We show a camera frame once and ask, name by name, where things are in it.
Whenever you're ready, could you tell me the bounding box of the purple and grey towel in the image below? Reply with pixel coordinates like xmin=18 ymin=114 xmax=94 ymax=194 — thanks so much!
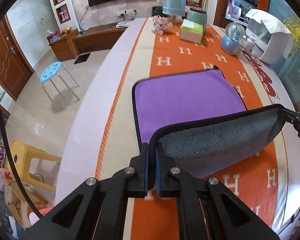
xmin=132 ymin=66 xmax=285 ymax=183

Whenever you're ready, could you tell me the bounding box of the white countertop appliance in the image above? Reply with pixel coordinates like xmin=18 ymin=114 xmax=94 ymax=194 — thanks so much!
xmin=244 ymin=8 xmax=294 ymax=65

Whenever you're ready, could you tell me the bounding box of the white medicine bottle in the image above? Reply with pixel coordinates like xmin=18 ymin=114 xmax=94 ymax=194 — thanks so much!
xmin=242 ymin=38 xmax=255 ymax=54

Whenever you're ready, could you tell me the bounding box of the gold hanging knot ornament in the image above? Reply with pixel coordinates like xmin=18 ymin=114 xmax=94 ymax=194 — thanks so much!
xmin=283 ymin=15 xmax=300 ymax=51

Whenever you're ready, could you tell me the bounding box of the yellow plastic chair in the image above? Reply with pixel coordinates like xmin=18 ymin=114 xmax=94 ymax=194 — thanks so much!
xmin=7 ymin=139 xmax=63 ymax=193

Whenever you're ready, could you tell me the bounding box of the white cloth on appliance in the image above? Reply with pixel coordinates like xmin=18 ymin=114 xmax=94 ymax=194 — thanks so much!
xmin=245 ymin=9 xmax=292 ymax=34

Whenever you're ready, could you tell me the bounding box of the blue castle snow globe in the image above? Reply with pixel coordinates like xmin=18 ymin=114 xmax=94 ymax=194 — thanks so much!
xmin=221 ymin=22 xmax=246 ymax=55

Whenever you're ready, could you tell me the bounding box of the green tissue pack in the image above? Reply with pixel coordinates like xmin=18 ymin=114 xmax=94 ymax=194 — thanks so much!
xmin=179 ymin=19 xmax=204 ymax=44

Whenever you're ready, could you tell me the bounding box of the teal jar with lid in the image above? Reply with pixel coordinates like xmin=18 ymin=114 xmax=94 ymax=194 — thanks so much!
xmin=187 ymin=8 xmax=207 ymax=28

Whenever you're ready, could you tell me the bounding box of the blue plastic stool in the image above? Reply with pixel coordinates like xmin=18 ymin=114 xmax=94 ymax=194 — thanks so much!
xmin=39 ymin=61 xmax=81 ymax=102

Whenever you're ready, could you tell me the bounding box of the black floor scale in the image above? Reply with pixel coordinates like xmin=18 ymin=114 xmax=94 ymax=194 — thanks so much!
xmin=74 ymin=53 xmax=90 ymax=64

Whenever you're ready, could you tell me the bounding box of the orange H-pattern table runner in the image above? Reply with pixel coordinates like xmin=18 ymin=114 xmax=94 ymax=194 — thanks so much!
xmin=94 ymin=19 xmax=284 ymax=239

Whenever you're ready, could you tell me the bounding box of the pink block toy figure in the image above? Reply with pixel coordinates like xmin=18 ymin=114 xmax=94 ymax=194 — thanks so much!
xmin=152 ymin=16 xmax=173 ymax=35

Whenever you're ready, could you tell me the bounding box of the wooden tv cabinet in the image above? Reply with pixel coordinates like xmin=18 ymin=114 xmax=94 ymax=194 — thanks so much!
xmin=50 ymin=25 xmax=127 ymax=61

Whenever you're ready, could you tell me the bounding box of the brown wooden door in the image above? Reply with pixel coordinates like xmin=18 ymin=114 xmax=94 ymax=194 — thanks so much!
xmin=0 ymin=15 xmax=34 ymax=101

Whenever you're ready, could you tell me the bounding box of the red tissue box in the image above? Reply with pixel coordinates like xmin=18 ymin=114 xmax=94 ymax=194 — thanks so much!
xmin=47 ymin=29 xmax=60 ymax=44

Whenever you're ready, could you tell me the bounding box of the white set-top box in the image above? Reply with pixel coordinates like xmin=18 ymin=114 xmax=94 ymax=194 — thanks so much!
xmin=115 ymin=21 xmax=132 ymax=29

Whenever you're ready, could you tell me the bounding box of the white wall shelf unit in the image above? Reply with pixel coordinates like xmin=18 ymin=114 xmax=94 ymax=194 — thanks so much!
xmin=50 ymin=0 xmax=79 ymax=31

